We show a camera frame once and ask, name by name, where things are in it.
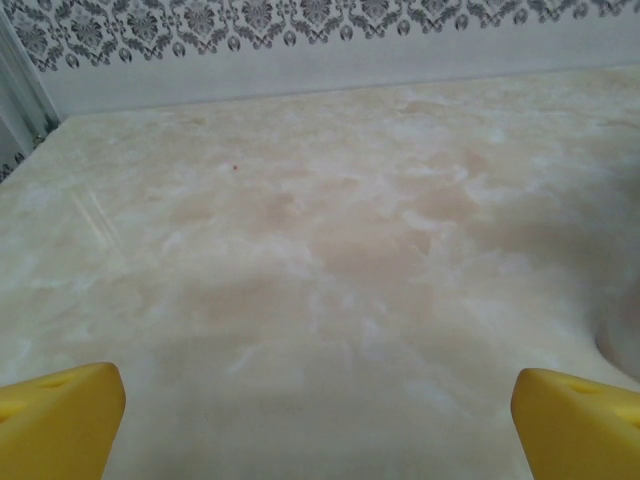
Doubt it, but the aluminium frame post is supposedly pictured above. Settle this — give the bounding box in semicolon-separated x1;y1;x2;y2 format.
0;7;62;151

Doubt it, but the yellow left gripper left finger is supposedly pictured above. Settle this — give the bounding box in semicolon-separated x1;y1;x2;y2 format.
0;361;127;480

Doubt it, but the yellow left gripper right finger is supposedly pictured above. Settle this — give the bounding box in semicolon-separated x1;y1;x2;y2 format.
510;367;640;480

